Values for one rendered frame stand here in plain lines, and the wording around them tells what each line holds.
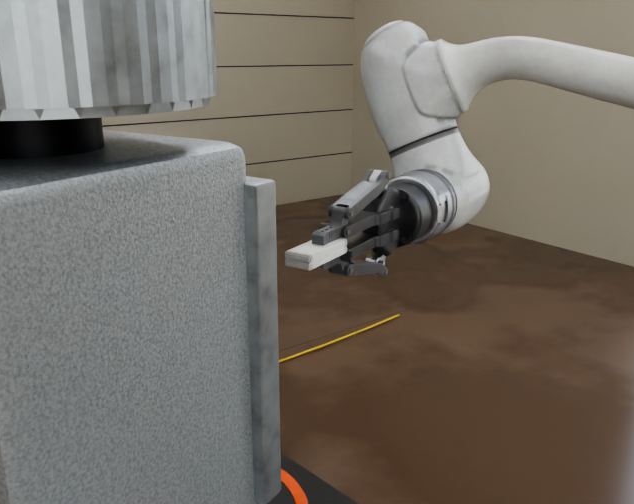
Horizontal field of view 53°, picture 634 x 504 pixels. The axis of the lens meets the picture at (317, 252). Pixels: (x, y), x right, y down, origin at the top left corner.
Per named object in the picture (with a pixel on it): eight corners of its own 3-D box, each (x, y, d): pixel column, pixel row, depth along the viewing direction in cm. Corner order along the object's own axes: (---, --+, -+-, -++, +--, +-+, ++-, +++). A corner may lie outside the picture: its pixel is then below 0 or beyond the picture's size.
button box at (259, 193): (196, 476, 59) (175, 174, 51) (215, 461, 62) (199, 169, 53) (264, 508, 55) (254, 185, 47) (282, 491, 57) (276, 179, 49)
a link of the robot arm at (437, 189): (455, 240, 84) (437, 252, 79) (392, 231, 88) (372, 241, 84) (459, 171, 81) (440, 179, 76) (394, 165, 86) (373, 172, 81)
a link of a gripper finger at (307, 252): (347, 245, 66) (347, 238, 66) (310, 263, 60) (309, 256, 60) (323, 241, 67) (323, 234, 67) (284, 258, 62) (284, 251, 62)
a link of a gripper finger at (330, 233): (349, 234, 67) (350, 206, 66) (324, 246, 63) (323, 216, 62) (337, 232, 68) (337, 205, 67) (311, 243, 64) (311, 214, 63)
